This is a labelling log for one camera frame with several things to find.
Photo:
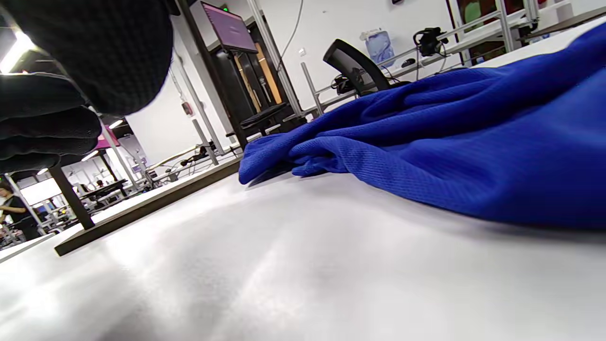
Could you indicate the person's right hand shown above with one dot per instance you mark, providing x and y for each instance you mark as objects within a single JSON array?
[{"x": 94, "y": 52}]

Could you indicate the blue t-shirt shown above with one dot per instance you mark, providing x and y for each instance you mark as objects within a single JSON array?
[{"x": 450, "y": 142}]

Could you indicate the white desktop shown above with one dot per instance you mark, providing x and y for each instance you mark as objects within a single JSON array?
[{"x": 284, "y": 265}]

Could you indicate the monitor with purple screen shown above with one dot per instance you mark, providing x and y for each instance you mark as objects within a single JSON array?
[{"x": 229, "y": 28}]

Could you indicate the black computer cart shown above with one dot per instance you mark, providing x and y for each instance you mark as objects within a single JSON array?
[{"x": 265, "y": 113}]

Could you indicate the black mesh office chair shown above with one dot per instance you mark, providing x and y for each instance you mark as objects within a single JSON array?
[{"x": 350, "y": 61}]

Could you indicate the black computer mouse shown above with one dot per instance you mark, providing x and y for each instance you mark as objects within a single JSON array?
[{"x": 408, "y": 62}]

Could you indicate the black headset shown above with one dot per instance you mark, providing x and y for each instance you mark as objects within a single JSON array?
[{"x": 428, "y": 42}]

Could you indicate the red wall alarm box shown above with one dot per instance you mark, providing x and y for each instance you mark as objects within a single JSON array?
[{"x": 187, "y": 109}]

